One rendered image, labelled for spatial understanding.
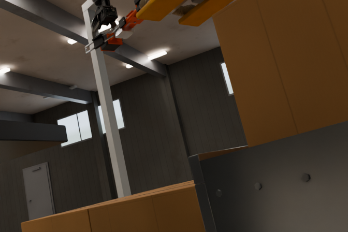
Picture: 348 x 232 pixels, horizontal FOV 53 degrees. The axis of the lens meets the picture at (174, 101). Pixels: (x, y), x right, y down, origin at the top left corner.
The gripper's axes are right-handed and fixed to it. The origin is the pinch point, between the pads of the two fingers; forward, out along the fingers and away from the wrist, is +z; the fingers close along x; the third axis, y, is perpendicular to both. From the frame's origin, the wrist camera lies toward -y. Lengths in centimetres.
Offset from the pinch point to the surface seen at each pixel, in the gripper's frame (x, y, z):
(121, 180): 138, -259, 54
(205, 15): 12, 51, 13
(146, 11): -12, 48, 13
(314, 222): -27, 95, 80
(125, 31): 0.2, 15.2, 3.1
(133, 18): -0.4, 24.0, 1.7
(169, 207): -19, 46, 76
